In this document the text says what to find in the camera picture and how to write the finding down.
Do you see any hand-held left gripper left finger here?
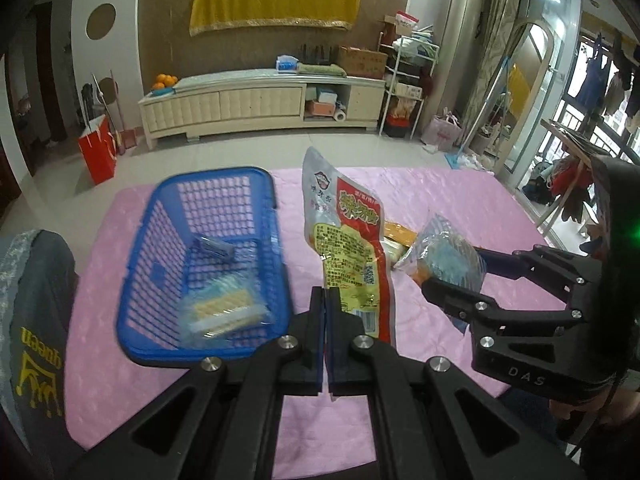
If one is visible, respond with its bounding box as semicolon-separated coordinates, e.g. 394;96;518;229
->
65;286;327;480

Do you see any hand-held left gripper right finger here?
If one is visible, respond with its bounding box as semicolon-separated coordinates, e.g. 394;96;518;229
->
326;287;586;480

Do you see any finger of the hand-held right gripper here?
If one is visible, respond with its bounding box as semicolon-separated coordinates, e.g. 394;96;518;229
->
421;277;588;341
472;245;601;301

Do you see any clear light blue snack packet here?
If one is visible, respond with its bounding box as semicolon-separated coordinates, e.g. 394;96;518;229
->
392;214;488;296

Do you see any orange snack packet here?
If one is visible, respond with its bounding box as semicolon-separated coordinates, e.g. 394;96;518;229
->
382;220;418;248

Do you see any blue plastic basket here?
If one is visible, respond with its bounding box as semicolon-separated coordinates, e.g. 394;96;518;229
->
116;166;296;367

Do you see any red yellow snack packet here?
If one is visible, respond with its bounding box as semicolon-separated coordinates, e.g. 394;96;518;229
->
302;146;398;346

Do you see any blue narrow snack packet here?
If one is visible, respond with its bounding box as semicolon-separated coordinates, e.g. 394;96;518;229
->
192;235;236;261

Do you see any pink quilted tablecloth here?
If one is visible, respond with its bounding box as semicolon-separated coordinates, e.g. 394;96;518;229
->
65;166;591;451

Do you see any pink gift bag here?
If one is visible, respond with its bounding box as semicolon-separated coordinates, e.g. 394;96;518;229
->
421;111;463;150

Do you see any wooden clothes rack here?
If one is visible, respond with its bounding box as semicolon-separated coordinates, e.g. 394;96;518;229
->
540;117;640;231

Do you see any arched standing mirror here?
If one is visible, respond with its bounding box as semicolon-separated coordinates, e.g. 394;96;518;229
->
492;22;571;176

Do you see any white shelf rack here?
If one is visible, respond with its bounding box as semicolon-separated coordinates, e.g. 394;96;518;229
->
378;30;441;141

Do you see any hanging blue garment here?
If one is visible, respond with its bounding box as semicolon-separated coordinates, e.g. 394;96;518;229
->
580;35;613;111

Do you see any silver tower air conditioner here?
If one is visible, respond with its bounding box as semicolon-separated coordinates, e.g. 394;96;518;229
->
432;0;488;126

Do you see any patterned beige curtain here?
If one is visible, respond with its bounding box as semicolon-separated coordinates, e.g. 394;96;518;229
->
465;0;526;131

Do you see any brown cardboard box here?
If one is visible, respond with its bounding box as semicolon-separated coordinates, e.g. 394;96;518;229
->
337;46;388;79

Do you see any cream television cabinet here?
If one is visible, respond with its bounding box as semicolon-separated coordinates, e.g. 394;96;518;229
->
138;68;387;150

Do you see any green folded cloth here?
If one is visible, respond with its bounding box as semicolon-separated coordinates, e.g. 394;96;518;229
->
296;62;347;78

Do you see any black antenna router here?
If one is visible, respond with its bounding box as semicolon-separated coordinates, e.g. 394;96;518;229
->
299;42;334;65

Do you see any grey printed chair cover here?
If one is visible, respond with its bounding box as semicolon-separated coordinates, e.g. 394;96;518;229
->
0;230;78;480

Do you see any red shopping bag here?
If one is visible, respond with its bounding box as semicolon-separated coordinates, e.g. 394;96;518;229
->
77;115;118;187

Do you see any blue handled mop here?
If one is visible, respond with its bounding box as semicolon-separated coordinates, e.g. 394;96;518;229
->
445;55;511;168

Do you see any dark wooden doorway frame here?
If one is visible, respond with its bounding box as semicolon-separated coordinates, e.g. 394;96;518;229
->
10;2;68;176

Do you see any round brown wall disc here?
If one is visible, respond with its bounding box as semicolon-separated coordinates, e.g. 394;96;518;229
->
86;3;117;38

